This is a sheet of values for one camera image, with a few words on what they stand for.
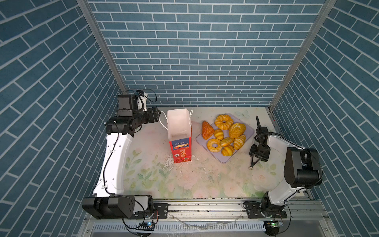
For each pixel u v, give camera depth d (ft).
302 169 1.56
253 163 2.91
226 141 3.13
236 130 3.24
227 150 3.02
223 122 3.56
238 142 3.15
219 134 3.31
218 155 3.07
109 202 1.20
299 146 1.70
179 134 3.16
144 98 1.78
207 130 3.34
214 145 3.20
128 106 1.65
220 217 2.42
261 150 2.59
